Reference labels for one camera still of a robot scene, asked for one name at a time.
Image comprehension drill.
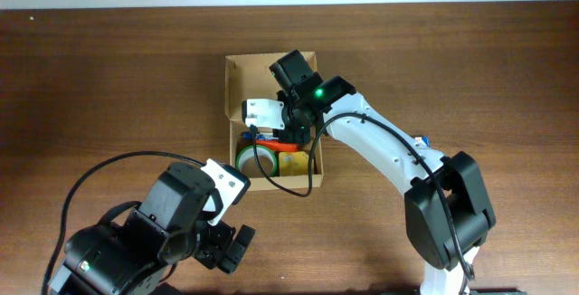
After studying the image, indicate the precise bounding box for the yellow sticky note pad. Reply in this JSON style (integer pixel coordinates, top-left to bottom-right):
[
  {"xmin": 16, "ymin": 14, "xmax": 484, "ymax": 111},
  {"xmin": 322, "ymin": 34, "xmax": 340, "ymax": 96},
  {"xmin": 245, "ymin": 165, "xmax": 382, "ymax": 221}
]
[{"xmin": 278, "ymin": 151, "xmax": 309, "ymax": 176}]

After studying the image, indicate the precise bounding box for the small white blue box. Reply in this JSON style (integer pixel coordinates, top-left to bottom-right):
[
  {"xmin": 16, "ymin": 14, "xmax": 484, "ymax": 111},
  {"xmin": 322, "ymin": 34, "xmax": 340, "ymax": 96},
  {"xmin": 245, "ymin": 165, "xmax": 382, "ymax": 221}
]
[{"xmin": 414, "ymin": 136, "xmax": 431, "ymax": 147}]

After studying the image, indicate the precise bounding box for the green tape roll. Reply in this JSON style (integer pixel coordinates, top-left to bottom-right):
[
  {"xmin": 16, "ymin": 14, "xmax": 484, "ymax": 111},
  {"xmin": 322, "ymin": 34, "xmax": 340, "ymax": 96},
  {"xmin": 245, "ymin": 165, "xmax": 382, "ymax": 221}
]
[{"xmin": 235, "ymin": 145, "xmax": 279, "ymax": 177}]

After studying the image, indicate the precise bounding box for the orange lighter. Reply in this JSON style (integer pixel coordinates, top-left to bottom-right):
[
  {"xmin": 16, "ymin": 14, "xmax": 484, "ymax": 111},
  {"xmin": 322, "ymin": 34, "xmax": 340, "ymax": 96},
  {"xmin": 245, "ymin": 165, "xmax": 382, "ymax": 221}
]
[{"xmin": 256, "ymin": 139, "xmax": 299, "ymax": 152}]

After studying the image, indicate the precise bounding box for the blue whiteboard marker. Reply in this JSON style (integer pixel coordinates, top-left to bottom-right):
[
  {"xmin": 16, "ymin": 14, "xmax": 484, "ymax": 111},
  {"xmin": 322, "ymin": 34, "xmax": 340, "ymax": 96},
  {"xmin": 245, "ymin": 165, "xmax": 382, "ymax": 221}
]
[{"xmin": 242, "ymin": 131, "xmax": 257, "ymax": 140}]

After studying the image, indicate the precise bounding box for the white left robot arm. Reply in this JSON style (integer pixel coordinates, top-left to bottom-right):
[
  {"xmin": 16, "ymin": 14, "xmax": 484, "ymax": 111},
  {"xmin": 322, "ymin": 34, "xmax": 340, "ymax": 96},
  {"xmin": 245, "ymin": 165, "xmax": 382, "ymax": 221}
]
[{"xmin": 41, "ymin": 200, "xmax": 256, "ymax": 295}]

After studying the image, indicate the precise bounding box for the brown cardboard box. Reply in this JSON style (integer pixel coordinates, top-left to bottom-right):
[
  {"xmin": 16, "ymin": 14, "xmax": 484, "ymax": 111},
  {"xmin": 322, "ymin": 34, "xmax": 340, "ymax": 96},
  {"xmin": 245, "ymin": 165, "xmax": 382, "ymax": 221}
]
[{"xmin": 224, "ymin": 51, "xmax": 324, "ymax": 193}]

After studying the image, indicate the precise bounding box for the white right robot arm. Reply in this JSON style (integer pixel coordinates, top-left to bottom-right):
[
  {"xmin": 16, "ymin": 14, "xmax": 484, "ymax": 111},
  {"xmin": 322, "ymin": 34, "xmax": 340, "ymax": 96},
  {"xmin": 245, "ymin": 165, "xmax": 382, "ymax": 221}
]
[{"xmin": 276, "ymin": 72, "xmax": 496, "ymax": 294}]

